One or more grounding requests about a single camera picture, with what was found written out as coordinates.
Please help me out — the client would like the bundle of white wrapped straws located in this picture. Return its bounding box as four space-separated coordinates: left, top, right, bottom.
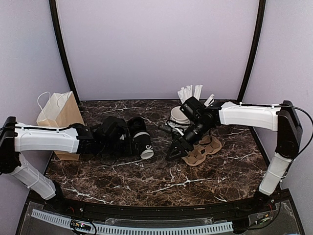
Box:
177 85 203 104

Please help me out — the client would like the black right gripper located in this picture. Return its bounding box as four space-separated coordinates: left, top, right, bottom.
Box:
165 119 212 161

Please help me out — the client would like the brown paper bag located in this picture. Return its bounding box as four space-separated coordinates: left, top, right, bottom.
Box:
36 91 86 162

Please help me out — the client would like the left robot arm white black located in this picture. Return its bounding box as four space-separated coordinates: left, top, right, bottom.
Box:
0 116 135 213

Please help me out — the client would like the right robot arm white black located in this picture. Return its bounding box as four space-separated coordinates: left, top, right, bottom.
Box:
166 97 312 212

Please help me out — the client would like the stack of black lids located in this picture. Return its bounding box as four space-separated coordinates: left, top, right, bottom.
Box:
127 117 147 135

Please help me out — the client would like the stack of black paper cups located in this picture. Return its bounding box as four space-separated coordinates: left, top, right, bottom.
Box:
168 106 190 129

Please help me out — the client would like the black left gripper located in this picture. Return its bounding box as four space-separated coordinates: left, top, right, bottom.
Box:
100 137 145 160

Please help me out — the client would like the brown pulp cup carrier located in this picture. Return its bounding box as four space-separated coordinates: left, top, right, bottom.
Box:
181 135 222 166

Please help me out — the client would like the grey cable duct rail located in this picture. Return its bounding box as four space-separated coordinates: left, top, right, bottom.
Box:
31 209 234 235

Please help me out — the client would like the black enclosure frame post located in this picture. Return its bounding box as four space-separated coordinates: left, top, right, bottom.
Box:
237 0 266 102

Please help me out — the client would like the black left frame post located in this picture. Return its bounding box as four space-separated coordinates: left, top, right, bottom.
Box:
48 0 80 104

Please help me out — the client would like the black paper coffee cup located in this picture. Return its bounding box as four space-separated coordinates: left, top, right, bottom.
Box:
133 131 154 160

